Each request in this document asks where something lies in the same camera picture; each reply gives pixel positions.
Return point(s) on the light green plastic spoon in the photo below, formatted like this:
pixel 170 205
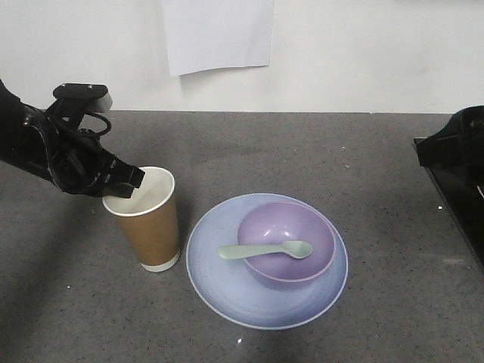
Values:
pixel 296 249

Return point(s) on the black cooktop panel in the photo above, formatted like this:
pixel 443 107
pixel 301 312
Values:
pixel 465 205

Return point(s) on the white paper sheet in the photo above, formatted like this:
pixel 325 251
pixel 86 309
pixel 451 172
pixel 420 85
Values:
pixel 208 35

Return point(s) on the light blue plate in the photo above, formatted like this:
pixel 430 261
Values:
pixel 233 291

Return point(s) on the brown paper cup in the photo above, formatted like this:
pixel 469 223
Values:
pixel 149 221

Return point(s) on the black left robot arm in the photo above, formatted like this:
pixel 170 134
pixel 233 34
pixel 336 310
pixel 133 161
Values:
pixel 21 144

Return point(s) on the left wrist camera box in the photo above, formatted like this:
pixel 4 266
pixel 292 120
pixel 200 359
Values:
pixel 73 97

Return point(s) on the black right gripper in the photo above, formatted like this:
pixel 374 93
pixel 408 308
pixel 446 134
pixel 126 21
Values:
pixel 459 143

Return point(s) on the purple plastic bowl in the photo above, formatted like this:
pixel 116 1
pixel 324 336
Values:
pixel 276 222

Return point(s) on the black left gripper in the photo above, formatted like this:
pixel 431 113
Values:
pixel 76 161

